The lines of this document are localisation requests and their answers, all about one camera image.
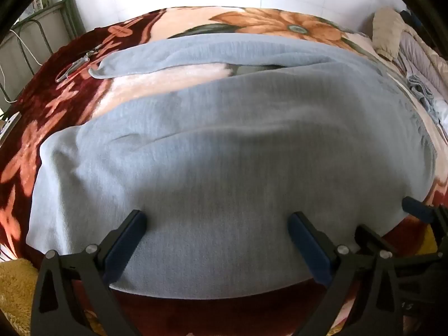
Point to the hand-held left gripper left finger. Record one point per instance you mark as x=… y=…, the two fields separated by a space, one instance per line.
x=124 y=245

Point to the lavender quilt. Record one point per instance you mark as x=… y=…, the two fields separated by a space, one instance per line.
x=416 y=52

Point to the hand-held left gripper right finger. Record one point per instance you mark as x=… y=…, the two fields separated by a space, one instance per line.
x=309 y=245

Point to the grey scissors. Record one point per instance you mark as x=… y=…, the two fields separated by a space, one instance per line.
x=75 y=64

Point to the yellow fluffy cloth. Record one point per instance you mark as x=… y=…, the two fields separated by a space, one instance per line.
x=17 y=287

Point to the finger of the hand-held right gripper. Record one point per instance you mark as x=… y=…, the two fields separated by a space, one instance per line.
x=369 y=239
x=418 y=208

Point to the floral plush blanket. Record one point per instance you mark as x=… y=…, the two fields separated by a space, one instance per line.
x=63 y=94

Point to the crumpled grey-blue cloth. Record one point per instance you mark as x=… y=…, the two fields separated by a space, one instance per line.
x=421 y=91

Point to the beige pillow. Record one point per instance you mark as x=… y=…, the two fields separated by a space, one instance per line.
x=386 y=28

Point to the green metal bed frame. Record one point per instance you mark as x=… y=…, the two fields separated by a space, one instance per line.
x=71 y=7

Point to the white device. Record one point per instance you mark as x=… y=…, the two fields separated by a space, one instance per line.
x=10 y=123

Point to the grey pants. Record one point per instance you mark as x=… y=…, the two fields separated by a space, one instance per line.
x=227 y=147

